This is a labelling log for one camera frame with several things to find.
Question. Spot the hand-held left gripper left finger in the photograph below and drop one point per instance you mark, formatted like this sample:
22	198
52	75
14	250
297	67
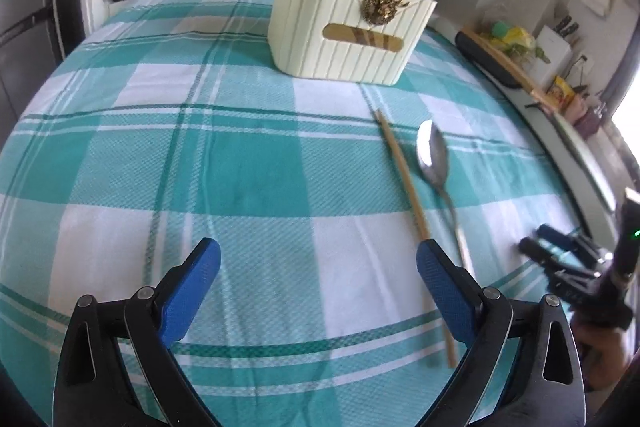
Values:
192	287

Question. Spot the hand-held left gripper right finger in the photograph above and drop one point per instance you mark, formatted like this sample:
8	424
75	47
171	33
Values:
442	287

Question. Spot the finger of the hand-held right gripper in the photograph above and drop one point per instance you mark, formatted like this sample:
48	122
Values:
552	234
542	254

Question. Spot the wooden chopstick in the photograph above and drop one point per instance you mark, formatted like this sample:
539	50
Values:
398	162

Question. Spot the large metal spoon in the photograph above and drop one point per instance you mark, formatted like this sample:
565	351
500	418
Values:
432	152

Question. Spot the white ribbed utensil holder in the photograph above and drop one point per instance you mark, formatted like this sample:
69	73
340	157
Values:
310	22

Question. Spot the person's right hand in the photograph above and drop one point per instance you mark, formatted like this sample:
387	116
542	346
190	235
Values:
602	352

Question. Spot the teal checked tablecloth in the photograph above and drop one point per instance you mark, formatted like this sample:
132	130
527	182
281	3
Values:
250	157

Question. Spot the yellow packet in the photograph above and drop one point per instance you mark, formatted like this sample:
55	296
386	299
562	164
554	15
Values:
561	91

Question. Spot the wooden cutting board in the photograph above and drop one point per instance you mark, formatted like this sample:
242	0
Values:
515	69

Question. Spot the white knife block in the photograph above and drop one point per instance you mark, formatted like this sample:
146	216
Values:
552	49

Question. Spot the black oblong pad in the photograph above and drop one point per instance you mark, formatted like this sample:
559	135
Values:
485	57

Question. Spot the yellow cloth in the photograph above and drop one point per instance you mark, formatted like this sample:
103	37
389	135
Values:
521	38

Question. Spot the green sponge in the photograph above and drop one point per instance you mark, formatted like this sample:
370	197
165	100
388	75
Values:
500	30

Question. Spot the grey refrigerator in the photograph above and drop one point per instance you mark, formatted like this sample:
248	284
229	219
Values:
30	7

